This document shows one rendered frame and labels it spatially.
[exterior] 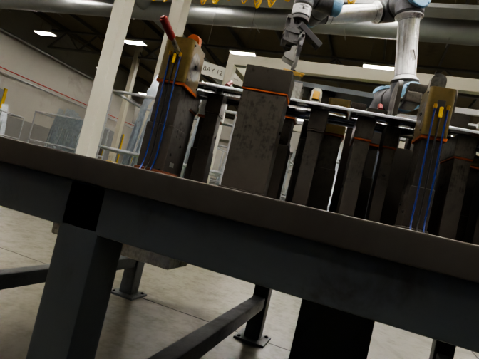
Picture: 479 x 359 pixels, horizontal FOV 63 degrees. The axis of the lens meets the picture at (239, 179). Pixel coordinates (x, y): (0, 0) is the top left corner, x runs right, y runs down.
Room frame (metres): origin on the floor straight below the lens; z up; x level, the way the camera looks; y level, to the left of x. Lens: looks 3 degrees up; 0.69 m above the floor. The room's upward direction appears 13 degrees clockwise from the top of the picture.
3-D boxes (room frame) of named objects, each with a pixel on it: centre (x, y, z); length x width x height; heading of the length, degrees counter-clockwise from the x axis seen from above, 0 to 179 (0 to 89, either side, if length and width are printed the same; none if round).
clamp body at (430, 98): (0.91, -0.42, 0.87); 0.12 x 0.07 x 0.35; 169
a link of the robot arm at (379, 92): (1.76, -0.57, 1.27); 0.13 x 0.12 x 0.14; 15
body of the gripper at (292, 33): (1.50, -0.08, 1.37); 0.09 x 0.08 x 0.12; 93
